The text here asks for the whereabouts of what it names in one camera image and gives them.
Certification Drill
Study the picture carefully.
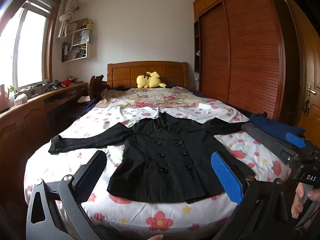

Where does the black double-breasted coat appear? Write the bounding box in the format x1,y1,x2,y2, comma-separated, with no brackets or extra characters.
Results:
48,112,268,204

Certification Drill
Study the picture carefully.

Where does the bed with floral sheet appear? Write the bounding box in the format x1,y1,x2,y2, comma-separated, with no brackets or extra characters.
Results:
24,102,293,240

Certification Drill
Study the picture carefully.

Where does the folded grey garment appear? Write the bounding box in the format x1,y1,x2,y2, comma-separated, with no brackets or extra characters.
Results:
240,122,283,153

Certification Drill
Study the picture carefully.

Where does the person's right hand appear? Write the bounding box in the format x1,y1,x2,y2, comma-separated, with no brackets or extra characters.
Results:
291,183,320,220

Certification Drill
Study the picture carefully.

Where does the wooden room door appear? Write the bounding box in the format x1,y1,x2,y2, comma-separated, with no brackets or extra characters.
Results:
285,0,320,140

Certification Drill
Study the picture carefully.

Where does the white paper bag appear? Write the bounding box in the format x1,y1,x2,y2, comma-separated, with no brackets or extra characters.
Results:
72,29,90,44

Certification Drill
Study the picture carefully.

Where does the wood-framed window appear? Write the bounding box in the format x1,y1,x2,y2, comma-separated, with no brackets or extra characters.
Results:
0,0,62,90

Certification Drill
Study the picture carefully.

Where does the long wooden desk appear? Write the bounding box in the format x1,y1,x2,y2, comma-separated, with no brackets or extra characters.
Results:
0,81,89,180

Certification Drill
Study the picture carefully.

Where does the folded navy garment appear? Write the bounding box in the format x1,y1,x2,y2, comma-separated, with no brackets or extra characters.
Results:
249,113,306,143

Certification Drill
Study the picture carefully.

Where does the wooden bed headboard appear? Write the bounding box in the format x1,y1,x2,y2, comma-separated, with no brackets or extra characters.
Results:
107,61,190,89

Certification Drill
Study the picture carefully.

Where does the wooden slatted wardrobe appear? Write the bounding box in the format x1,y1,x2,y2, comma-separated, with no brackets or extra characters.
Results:
193,0,287,125

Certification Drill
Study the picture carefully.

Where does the yellow plush toy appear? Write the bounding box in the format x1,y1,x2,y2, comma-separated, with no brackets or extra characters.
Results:
136,71,167,89

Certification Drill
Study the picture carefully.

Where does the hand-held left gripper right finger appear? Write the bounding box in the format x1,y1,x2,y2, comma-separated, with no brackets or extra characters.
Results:
211,151,298,240

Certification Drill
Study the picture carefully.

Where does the tied beige curtain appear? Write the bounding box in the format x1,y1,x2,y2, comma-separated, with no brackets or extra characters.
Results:
57,0,78,38

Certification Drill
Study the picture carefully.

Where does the wooden chair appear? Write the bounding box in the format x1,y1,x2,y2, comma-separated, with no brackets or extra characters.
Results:
89,74,109,102

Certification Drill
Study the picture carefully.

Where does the white tissue box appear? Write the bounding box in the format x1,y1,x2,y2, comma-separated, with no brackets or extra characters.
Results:
14,93,27,105

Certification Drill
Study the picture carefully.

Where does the brown cardboard board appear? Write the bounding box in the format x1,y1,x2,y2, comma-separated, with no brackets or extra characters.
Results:
74,18,88,30

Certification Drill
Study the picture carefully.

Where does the metal door handle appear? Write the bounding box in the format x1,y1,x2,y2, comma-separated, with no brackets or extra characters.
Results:
307,83,318,97

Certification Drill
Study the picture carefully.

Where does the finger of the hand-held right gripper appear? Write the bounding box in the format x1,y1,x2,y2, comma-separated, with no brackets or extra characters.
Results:
271,132,313,167

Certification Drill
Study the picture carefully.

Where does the stack of books and papers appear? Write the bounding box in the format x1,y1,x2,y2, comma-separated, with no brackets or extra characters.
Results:
62,42,87,61

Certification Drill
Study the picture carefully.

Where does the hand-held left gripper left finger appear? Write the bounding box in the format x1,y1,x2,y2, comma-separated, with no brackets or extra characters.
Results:
26,150,108,240

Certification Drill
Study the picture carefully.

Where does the beige floral quilt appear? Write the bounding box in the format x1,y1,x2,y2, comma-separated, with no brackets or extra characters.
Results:
100,86,228,113

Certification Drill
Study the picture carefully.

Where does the dark open side shelf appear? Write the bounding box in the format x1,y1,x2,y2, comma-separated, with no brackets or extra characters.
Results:
194,20,202,73

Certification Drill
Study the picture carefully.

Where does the white wall shelf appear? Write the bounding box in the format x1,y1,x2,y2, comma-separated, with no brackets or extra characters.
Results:
61,27,94,62

